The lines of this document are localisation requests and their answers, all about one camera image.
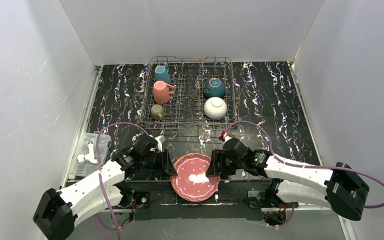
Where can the pink ceramic mug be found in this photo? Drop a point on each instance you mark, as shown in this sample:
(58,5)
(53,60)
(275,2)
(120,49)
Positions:
(162,92)

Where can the brown beige bowl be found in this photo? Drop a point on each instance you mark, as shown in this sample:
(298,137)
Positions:
(214,87)

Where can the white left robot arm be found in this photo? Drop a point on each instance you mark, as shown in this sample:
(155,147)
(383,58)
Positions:
(61,210)

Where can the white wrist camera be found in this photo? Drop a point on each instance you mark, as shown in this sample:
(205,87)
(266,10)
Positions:
(224,136)
(160,140)

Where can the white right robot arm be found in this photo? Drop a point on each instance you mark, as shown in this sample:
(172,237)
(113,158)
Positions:
(340,189)

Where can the white ceramic bowl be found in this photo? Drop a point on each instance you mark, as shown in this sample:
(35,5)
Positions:
(215,108)

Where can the beige ceramic mug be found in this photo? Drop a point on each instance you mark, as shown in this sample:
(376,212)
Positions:
(157,112)

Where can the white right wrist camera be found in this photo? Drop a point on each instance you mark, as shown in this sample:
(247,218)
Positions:
(224,136)

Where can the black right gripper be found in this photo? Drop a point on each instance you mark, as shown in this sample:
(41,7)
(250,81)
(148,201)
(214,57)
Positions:
(223,162)

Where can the metal wire dish rack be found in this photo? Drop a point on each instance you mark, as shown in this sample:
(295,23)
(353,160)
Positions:
(185,109)

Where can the pink polka dot plate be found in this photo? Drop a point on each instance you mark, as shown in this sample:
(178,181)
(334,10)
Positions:
(191,182)

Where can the clear plastic storage box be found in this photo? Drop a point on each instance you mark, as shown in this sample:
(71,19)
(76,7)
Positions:
(85,159)

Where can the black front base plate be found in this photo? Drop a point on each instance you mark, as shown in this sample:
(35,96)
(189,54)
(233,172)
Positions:
(159,201)

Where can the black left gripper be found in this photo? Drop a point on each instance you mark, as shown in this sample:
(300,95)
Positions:
(162,162)

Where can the yellow plate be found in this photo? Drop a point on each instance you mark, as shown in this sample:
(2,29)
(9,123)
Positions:
(179,160)

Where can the blue ceramic mug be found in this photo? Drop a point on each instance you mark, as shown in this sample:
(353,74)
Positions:
(161,73)

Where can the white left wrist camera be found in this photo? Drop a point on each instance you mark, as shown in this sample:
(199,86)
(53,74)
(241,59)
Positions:
(160,140)

